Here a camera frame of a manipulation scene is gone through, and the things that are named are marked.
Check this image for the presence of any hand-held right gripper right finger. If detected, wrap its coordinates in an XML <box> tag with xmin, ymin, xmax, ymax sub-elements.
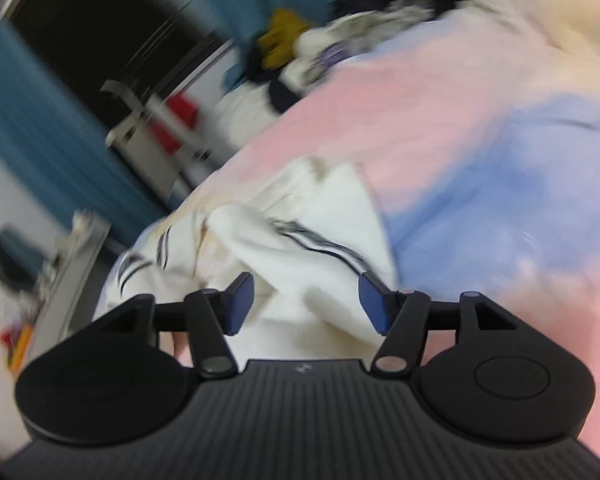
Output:
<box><xmin>358</xmin><ymin>271</ymin><xmax>522</xmax><ymax>377</ymax></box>

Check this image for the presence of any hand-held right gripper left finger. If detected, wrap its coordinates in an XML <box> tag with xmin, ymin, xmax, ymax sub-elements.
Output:
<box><xmin>94</xmin><ymin>272</ymin><xmax>256</xmax><ymax>380</ymax></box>

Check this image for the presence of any white garment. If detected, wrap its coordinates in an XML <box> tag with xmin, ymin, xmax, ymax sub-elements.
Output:
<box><xmin>92</xmin><ymin>157</ymin><xmax>402</xmax><ymax>362</ymax></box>

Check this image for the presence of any grey desk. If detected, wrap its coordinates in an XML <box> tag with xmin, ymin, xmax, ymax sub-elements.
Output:
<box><xmin>9</xmin><ymin>209</ymin><xmax>112</xmax><ymax>377</ymax></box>

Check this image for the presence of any white fluffy cloth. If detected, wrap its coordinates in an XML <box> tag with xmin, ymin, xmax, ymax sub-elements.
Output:
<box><xmin>214</xmin><ymin>82</ymin><xmax>292</xmax><ymax>152</ymax></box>

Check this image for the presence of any pastel pink blue blanket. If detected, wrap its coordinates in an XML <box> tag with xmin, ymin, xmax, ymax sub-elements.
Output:
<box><xmin>92</xmin><ymin>0</ymin><xmax>600</xmax><ymax>467</ymax></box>

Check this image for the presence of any red cloth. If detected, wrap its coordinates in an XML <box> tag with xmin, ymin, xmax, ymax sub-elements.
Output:
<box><xmin>149</xmin><ymin>92</ymin><xmax>202</xmax><ymax>157</ymax></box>

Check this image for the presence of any white metal rack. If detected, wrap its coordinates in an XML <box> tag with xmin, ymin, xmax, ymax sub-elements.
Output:
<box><xmin>100</xmin><ymin>79</ymin><xmax>222</xmax><ymax>196</ymax></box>

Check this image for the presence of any dark cloth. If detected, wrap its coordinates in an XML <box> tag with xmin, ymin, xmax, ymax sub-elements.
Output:
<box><xmin>244</xmin><ymin>44</ymin><xmax>302</xmax><ymax>113</ymax></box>

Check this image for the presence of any colourful desk clutter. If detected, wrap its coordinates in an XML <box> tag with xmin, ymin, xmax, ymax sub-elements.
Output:
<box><xmin>0</xmin><ymin>322</ymin><xmax>34</xmax><ymax>372</ymax></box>

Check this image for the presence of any black chair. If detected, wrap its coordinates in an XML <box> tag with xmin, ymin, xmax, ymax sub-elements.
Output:
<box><xmin>0</xmin><ymin>227</ymin><xmax>49</xmax><ymax>292</ymax></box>

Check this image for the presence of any yellow cloth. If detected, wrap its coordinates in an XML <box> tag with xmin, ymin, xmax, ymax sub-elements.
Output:
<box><xmin>256</xmin><ymin>8</ymin><xmax>314</xmax><ymax>71</ymax></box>

